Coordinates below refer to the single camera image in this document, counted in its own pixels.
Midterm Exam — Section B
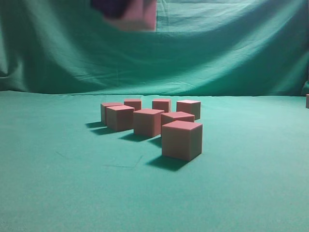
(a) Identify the red cube row end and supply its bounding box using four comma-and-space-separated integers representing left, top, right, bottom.
104, 0, 157, 31

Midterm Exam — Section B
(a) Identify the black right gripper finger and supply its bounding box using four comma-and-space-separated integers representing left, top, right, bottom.
91, 0, 131, 19

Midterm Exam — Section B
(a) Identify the red cube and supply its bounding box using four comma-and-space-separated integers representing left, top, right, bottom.
100, 102, 123, 125
161, 111, 195, 126
133, 109, 164, 137

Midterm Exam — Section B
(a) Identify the red cube placed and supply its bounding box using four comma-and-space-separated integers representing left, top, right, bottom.
152, 99, 171, 113
124, 99, 142, 111
161, 120, 203, 161
106, 105, 135, 131
176, 100, 201, 120

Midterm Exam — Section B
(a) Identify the green cloth backdrop and cover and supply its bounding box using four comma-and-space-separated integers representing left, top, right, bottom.
0, 0, 309, 232

